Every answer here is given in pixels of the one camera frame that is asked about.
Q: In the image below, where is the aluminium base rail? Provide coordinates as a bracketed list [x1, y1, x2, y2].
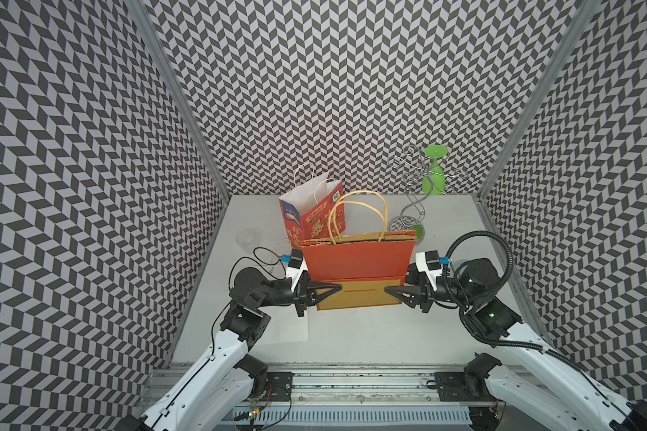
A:
[139, 363, 600, 431]

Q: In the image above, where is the clear plastic cup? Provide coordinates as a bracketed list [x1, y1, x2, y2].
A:
[235, 227, 261, 255]

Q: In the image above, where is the red printed paper bag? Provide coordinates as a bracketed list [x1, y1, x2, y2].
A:
[279, 172, 344, 248]

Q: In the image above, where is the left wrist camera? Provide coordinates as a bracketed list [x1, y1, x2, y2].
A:
[281, 249, 307, 292]

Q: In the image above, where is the white happy every day bag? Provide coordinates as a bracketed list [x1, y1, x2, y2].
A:
[257, 307, 308, 347]

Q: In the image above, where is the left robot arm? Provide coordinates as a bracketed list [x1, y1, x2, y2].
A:
[115, 249, 343, 430]

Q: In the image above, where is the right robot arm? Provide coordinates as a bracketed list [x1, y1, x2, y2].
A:
[386, 231, 647, 430]

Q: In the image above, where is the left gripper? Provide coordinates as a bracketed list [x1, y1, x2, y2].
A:
[255, 269, 341, 316]

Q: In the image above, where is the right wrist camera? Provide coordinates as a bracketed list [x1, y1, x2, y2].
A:
[415, 251, 450, 292]

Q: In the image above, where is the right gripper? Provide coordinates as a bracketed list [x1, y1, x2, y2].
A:
[384, 261, 479, 312]

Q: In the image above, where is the plain red paper bag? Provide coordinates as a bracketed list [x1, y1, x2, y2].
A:
[299, 189, 419, 312]

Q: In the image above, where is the green wire rack stand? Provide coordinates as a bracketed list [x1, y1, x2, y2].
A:
[387, 144, 461, 244]

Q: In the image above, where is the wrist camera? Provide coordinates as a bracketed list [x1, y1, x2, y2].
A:
[415, 251, 450, 292]
[281, 249, 307, 292]

